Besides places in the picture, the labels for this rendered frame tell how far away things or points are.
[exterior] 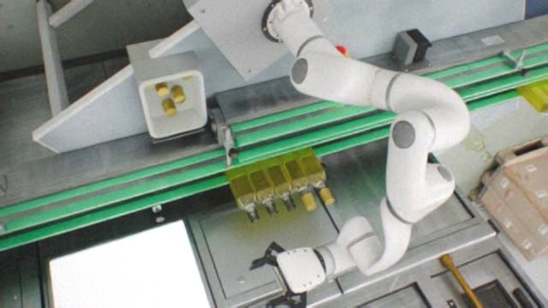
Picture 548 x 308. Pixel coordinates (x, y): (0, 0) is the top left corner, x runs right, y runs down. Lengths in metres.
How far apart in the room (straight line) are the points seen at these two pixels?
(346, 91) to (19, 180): 0.98
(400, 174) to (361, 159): 0.86
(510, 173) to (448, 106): 4.17
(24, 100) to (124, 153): 0.69
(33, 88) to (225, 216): 1.00
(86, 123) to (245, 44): 0.52
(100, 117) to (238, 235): 0.55
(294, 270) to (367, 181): 0.68
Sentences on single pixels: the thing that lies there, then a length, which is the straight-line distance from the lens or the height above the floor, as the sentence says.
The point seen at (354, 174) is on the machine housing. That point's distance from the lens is 1.69.
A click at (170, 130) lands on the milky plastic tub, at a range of 1.41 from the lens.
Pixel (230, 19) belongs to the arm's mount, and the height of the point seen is 0.81.
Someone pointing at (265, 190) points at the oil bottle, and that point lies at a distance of 1.38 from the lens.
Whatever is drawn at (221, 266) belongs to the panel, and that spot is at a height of 1.19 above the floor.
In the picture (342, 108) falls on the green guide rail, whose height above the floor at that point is 0.93.
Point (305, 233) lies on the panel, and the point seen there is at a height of 1.18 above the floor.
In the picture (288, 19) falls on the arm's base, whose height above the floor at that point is 0.87.
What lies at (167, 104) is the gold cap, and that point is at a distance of 1.38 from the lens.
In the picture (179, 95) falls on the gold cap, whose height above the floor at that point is 0.81.
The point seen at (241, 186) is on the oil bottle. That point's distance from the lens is 1.38.
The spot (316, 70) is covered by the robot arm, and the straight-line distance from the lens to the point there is 1.01.
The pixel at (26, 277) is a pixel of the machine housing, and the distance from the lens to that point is 1.58.
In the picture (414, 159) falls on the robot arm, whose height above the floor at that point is 1.41.
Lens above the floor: 1.78
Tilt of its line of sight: 35 degrees down
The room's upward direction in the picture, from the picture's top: 153 degrees clockwise
